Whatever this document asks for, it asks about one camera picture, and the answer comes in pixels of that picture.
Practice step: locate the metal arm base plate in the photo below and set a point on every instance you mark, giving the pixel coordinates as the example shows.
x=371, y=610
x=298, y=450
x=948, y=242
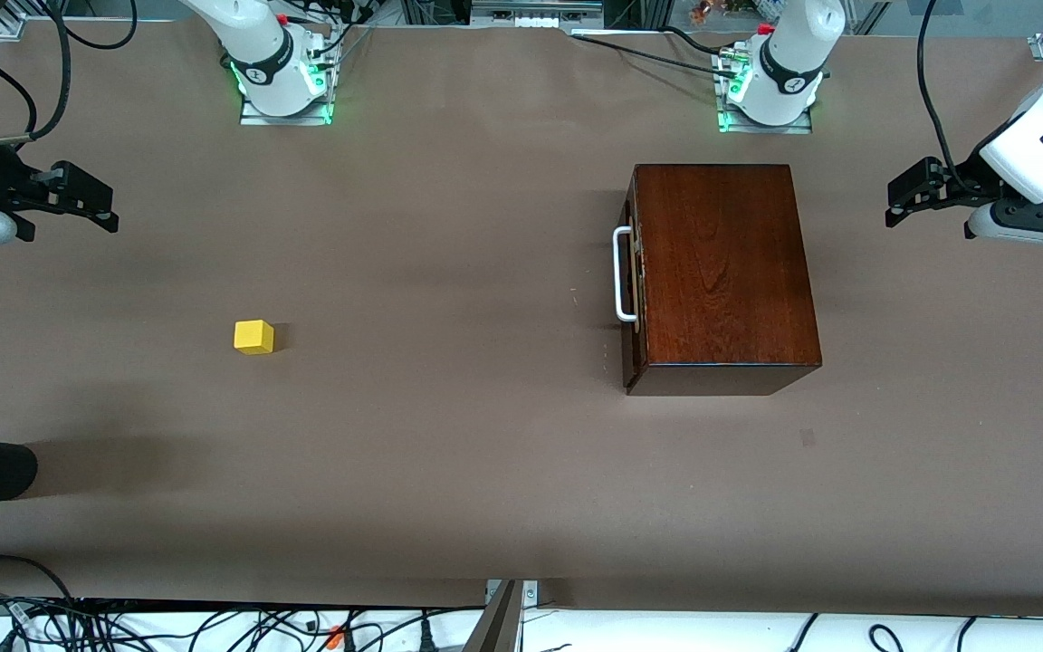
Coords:
x=286, y=119
x=766, y=129

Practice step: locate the orange brown background clutter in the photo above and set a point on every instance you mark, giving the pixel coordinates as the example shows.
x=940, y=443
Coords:
x=707, y=11

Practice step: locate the white power strip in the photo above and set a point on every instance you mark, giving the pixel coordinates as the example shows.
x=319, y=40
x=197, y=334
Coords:
x=535, y=20

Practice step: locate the dark brown wooden cabinet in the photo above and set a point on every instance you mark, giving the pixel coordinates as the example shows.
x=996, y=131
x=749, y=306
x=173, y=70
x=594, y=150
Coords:
x=730, y=272

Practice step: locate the yellow cube block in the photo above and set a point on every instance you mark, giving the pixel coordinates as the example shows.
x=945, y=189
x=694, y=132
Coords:
x=253, y=337

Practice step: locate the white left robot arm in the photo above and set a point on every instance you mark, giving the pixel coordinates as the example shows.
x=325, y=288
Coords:
x=793, y=54

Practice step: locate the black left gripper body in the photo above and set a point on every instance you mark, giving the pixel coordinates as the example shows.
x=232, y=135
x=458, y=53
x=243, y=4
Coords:
x=963, y=177

